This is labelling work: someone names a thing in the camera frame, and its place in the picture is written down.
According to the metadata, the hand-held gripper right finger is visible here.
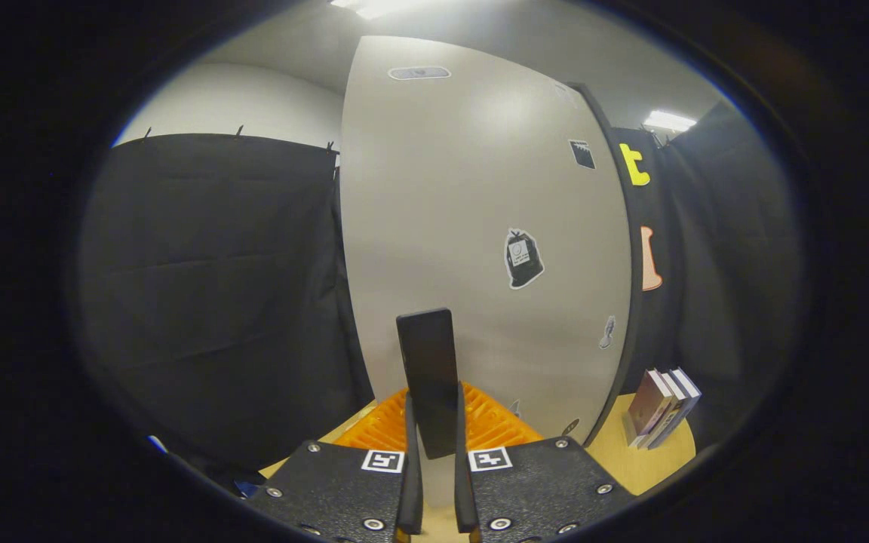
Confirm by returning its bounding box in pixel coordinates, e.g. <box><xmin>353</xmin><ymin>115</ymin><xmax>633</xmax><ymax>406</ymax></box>
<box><xmin>453</xmin><ymin>381</ymin><xmax>637</xmax><ymax>543</ymax></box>

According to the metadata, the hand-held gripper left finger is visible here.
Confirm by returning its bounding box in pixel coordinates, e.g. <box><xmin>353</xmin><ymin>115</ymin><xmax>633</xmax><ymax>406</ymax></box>
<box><xmin>250</xmin><ymin>388</ymin><xmax>424</xmax><ymax>543</ymax></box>

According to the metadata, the black door handle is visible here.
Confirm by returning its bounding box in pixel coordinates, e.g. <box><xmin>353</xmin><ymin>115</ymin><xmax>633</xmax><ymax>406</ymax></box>
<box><xmin>395</xmin><ymin>308</ymin><xmax>459</xmax><ymax>459</ymax></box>

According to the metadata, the beige cabinet door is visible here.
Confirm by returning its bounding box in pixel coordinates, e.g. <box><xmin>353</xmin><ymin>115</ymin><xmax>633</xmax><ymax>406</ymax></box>
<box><xmin>340</xmin><ymin>34</ymin><xmax>634</xmax><ymax>508</ymax></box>

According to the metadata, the white book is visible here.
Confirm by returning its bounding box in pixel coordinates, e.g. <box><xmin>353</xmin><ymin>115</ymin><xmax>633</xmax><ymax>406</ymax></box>
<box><xmin>642</xmin><ymin>370</ymin><xmax>688</xmax><ymax>449</ymax></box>

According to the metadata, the dark grey cabinet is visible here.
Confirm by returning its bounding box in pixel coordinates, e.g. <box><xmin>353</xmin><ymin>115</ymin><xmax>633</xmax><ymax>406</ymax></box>
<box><xmin>567</xmin><ymin>81</ymin><xmax>646</xmax><ymax>446</ymax></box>

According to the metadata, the black backdrop cloth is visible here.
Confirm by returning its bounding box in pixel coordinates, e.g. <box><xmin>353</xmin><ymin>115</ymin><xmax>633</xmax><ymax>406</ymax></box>
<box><xmin>76</xmin><ymin>102</ymin><xmax>805</xmax><ymax>483</ymax></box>

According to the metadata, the small ceiling light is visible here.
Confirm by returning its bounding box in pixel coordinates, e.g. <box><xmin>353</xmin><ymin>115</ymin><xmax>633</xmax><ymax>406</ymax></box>
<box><xmin>643</xmin><ymin>110</ymin><xmax>698</xmax><ymax>133</ymax></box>

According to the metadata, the large ceiling light panel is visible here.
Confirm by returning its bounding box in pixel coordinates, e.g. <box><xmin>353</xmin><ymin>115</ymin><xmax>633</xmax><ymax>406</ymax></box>
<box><xmin>329</xmin><ymin>0</ymin><xmax>420</xmax><ymax>20</ymax></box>

